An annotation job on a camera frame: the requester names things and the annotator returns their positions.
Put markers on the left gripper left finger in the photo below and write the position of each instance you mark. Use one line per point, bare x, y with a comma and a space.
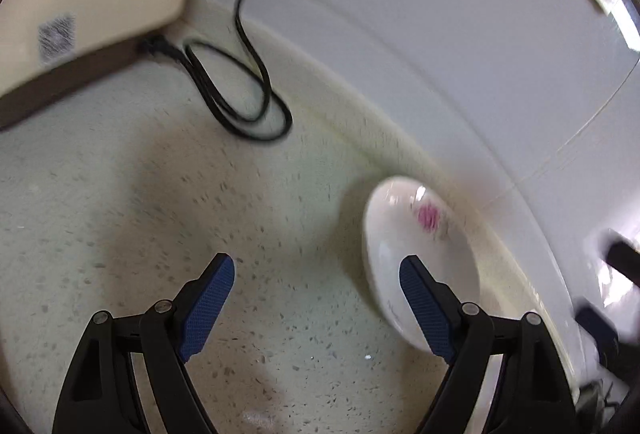
100, 393

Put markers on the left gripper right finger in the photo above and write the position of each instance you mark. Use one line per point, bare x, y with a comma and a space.
532, 393

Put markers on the white plate pink flower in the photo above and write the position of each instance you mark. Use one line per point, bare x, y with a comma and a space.
403, 217

